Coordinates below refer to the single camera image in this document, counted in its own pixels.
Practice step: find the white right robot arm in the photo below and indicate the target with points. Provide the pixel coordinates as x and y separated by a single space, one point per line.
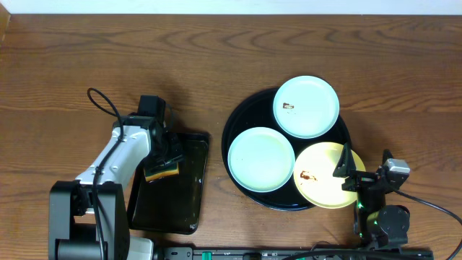
380 225

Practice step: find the black round tray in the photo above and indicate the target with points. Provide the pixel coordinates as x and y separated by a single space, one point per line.
257 111

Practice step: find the green and yellow sponge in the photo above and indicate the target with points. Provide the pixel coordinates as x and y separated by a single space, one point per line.
153 174

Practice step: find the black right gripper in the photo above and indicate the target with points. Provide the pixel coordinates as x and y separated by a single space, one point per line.
364 180

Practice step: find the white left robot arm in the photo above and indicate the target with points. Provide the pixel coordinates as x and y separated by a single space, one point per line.
87 216

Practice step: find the black rectangular tray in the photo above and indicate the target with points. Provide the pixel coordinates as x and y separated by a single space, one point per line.
171 204

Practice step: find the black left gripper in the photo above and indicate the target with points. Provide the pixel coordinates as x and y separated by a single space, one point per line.
166 159

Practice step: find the green plate with stain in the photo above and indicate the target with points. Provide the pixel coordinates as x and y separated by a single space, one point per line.
306 107

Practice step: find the yellow plate with stain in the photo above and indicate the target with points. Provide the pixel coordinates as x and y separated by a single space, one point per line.
313 176

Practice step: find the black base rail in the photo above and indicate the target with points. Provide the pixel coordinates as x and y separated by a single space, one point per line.
317 253

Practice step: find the light green plate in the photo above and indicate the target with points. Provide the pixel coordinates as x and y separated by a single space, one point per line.
261 159

